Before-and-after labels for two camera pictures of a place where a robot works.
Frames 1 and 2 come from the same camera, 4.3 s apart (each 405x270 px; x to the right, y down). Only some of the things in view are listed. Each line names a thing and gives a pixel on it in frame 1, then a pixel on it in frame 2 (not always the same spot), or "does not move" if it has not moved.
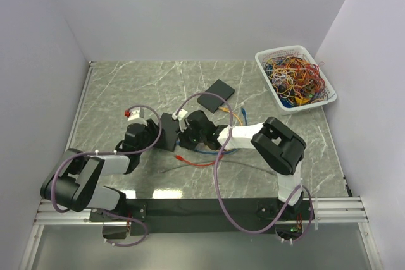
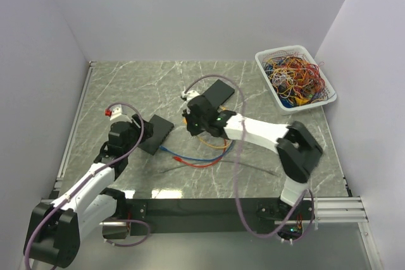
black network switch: x=212 y=102 does not move
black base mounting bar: x=205 y=217 does not move
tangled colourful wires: x=295 y=80 does not move
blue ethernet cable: x=245 y=117 -> x=162 y=147
